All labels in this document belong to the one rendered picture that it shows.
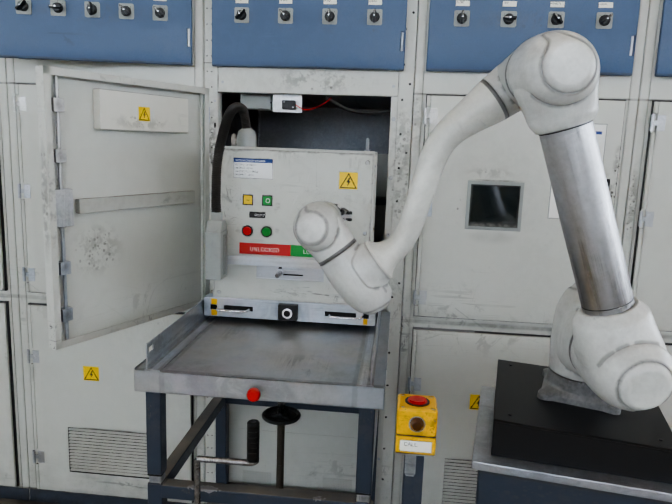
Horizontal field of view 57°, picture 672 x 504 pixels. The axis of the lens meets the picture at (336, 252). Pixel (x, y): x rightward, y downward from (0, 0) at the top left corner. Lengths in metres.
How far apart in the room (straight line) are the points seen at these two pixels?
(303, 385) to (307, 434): 0.83
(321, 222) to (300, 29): 0.94
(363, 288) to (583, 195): 0.49
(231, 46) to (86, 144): 0.60
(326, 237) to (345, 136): 1.58
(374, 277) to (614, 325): 0.49
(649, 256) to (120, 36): 1.85
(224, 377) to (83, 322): 0.53
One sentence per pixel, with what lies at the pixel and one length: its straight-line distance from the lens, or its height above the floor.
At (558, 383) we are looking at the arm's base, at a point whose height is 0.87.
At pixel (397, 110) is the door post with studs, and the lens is 2.08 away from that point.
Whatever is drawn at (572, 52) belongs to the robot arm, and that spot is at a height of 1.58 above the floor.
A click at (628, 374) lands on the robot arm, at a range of 1.31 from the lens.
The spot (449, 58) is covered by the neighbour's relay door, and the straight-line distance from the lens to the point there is 2.08.
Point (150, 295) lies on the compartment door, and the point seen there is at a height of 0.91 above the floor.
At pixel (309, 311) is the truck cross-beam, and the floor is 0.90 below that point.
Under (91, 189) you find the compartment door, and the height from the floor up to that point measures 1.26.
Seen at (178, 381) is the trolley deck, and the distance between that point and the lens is 1.60.
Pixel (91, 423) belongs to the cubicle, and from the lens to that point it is 2.56.
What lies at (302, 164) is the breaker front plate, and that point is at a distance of 1.87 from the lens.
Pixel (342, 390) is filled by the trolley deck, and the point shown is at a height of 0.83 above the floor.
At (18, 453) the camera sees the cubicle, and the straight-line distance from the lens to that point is 2.79.
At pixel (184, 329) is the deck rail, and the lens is 1.85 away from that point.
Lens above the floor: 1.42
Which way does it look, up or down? 10 degrees down
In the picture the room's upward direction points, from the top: 2 degrees clockwise
